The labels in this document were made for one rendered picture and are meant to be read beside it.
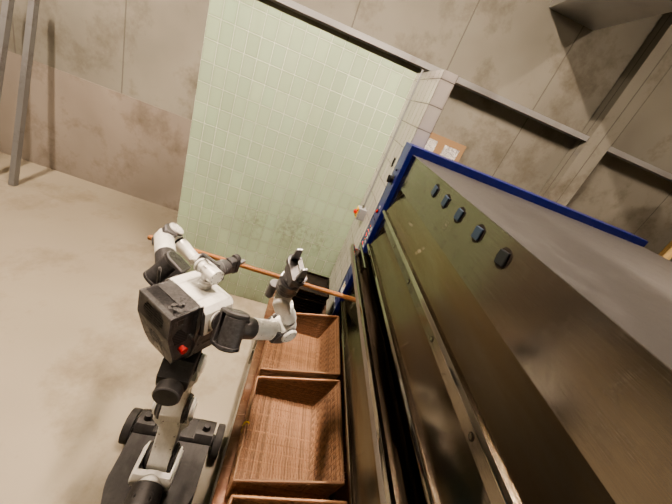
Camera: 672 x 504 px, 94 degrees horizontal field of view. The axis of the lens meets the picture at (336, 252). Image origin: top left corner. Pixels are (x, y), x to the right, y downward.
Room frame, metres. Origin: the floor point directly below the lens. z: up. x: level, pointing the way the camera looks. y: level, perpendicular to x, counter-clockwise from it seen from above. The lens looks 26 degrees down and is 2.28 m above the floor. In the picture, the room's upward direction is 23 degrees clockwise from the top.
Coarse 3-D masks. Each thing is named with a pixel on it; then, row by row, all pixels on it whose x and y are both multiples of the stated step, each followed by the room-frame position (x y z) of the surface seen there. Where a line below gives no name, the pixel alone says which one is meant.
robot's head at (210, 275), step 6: (204, 258) 1.05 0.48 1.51; (198, 264) 1.01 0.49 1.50; (204, 264) 1.02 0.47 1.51; (210, 264) 1.03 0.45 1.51; (198, 270) 1.01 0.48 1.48; (204, 270) 1.00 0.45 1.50; (210, 270) 0.99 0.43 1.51; (216, 270) 1.00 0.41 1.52; (204, 276) 0.98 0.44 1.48; (210, 276) 0.97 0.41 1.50; (216, 276) 0.99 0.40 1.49; (222, 276) 1.02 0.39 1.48; (198, 282) 0.99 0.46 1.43; (204, 282) 1.00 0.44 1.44; (210, 282) 0.97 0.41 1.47; (216, 282) 1.00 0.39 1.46
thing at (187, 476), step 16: (144, 416) 1.10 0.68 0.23; (144, 432) 1.05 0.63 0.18; (192, 432) 1.15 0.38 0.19; (208, 432) 1.17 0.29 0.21; (128, 448) 0.95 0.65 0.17; (192, 448) 1.08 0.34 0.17; (208, 448) 1.11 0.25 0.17; (128, 464) 0.88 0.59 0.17; (192, 464) 1.00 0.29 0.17; (112, 480) 0.79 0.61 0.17; (144, 480) 0.77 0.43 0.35; (176, 480) 0.90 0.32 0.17; (192, 480) 0.93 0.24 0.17; (112, 496) 0.74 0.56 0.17; (128, 496) 0.70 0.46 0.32; (144, 496) 0.71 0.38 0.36; (160, 496) 0.76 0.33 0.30; (176, 496) 0.84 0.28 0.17; (192, 496) 0.86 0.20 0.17
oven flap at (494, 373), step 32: (416, 224) 1.57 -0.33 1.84; (416, 256) 1.34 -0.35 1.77; (416, 288) 1.12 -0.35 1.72; (448, 288) 1.04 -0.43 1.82; (448, 320) 0.91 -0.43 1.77; (480, 320) 0.84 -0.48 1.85; (448, 352) 0.79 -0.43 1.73; (480, 352) 0.74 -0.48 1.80; (480, 384) 0.66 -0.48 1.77; (512, 384) 0.62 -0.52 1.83; (480, 416) 0.59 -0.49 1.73; (512, 416) 0.56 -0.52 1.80; (544, 416) 0.53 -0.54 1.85; (512, 448) 0.50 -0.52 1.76; (544, 448) 0.48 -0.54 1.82; (576, 448) 0.46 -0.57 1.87; (512, 480) 0.45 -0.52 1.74; (544, 480) 0.43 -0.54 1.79; (576, 480) 0.42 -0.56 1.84
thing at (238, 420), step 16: (272, 304) 2.10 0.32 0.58; (256, 352) 1.56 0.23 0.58; (256, 368) 1.44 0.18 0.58; (240, 400) 1.20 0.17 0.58; (256, 400) 1.23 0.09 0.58; (240, 416) 1.11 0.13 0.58; (288, 416) 1.22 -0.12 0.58; (240, 432) 1.03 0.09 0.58; (256, 432) 1.06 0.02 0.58; (224, 464) 0.86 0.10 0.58; (224, 480) 0.80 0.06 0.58; (224, 496) 0.74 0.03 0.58
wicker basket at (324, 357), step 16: (320, 320) 1.92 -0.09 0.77; (336, 320) 1.91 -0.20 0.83; (304, 336) 1.89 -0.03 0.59; (320, 336) 1.92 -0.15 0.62; (336, 336) 1.74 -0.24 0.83; (272, 352) 1.61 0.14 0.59; (288, 352) 1.67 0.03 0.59; (304, 352) 1.73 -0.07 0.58; (320, 352) 1.75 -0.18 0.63; (336, 352) 1.60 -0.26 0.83; (272, 368) 1.48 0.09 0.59; (288, 368) 1.53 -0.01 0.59; (304, 368) 1.59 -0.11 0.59; (320, 368) 1.59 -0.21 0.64; (336, 368) 1.47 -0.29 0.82
